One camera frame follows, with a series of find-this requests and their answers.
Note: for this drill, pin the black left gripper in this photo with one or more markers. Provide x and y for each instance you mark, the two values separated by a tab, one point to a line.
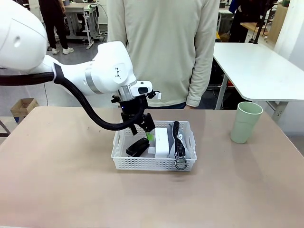
133	109

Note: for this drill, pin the black stapler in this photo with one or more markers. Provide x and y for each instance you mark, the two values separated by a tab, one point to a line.
137	147

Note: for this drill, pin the white power strip box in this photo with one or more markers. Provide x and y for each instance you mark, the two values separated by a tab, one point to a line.
162	142

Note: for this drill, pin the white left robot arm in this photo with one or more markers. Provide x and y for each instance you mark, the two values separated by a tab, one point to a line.
71	71

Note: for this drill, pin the white perforated plastic basket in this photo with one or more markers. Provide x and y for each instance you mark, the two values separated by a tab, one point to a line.
133	164

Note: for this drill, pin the white paper label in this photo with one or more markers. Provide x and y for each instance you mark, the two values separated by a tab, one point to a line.
152	150

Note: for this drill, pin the grey fabric pouch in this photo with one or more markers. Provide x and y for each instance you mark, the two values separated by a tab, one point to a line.
184	147

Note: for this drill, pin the person in beige sweater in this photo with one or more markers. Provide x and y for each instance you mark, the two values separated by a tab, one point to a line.
166	47

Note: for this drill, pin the pale green plastic cup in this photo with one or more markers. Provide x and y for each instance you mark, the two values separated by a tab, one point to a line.
245	123

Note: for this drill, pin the white side table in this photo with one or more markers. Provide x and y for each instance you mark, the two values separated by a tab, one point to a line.
256	71

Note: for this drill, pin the grey white workshop desk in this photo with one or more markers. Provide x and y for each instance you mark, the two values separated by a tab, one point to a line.
78	14

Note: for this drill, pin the person in black clothes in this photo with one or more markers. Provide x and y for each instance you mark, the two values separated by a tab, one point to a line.
55	21

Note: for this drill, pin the person in dark jacket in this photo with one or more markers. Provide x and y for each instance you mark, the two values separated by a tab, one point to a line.
244	21

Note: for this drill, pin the wooden top workbench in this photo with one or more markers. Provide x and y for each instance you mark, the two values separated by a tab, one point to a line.
251	26

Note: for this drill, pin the black stand pole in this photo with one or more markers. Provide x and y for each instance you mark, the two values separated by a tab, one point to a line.
261	21

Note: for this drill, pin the tall cardboard carton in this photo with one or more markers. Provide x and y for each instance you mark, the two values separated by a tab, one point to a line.
278	21

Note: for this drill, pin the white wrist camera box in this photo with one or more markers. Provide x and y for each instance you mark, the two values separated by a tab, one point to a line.
158	95

